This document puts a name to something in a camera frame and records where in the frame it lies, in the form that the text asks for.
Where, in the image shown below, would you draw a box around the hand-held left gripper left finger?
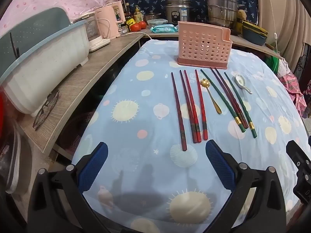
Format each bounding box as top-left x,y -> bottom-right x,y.
28,141 -> 109,233

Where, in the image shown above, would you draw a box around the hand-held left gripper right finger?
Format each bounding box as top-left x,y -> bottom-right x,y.
205,140 -> 285,233

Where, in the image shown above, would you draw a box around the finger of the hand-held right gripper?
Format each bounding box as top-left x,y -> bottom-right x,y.
286,139 -> 311,204

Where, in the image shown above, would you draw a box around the green chopstick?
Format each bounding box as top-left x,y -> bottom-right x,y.
200,69 -> 246,133
224,72 -> 257,138

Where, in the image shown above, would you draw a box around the dark red chopstick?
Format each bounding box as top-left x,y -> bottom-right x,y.
171,72 -> 187,151
179,70 -> 198,144

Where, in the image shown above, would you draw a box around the pink perforated utensil holder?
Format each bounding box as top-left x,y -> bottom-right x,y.
177,21 -> 233,69

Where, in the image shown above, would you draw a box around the red mesh basket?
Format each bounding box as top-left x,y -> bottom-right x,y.
58,113 -> 99,156

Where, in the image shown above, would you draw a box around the dark eyeglasses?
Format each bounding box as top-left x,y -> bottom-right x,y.
32,90 -> 60,131

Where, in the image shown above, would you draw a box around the blue patterned tablecloth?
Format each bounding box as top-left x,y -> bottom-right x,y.
72,39 -> 309,233

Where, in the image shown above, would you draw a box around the gold flower spoon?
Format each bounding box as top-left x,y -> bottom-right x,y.
200,78 -> 222,115

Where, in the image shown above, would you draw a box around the white ceramic spoon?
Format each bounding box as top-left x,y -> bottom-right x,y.
234,74 -> 253,95

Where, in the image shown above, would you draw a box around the wood grain side counter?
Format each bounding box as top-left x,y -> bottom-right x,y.
18,32 -> 145,154

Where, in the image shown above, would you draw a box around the green plastic basin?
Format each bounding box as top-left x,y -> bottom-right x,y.
266,50 -> 291,74

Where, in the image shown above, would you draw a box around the blue white dish drainer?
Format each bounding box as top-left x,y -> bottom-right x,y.
0,7 -> 90,116

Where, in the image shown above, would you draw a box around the white blender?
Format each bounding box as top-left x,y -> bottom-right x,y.
73,11 -> 111,53

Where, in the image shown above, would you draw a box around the stack of yellow blue bowls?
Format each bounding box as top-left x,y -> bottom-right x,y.
242,21 -> 269,46

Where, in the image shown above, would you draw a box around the blue wet wipes pack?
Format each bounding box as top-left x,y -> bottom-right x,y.
150,24 -> 179,34

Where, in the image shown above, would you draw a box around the pink electric kettle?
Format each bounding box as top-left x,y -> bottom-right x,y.
95,1 -> 127,40

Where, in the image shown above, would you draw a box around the glass container teal lid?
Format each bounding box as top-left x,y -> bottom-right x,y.
148,19 -> 168,28

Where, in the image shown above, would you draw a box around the yellow pump bottle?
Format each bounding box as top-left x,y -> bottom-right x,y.
133,5 -> 143,23

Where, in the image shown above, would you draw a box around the steel steamer pot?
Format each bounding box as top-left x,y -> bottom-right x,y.
206,0 -> 240,28

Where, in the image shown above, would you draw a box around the small steel lidded pot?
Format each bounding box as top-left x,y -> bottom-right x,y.
144,12 -> 162,22

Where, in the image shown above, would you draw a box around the beige curtain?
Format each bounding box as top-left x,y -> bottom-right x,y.
255,0 -> 311,71

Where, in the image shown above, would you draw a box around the steel rice cooker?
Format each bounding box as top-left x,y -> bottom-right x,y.
165,0 -> 193,25

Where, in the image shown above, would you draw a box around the black metal frame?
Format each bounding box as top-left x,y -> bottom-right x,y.
293,42 -> 311,78

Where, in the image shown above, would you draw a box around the white kettle cord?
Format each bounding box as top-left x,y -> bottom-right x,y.
126,30 -> 153,40

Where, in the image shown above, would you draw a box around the white cord with switch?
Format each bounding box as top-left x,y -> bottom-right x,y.
264,0 -> 280,54

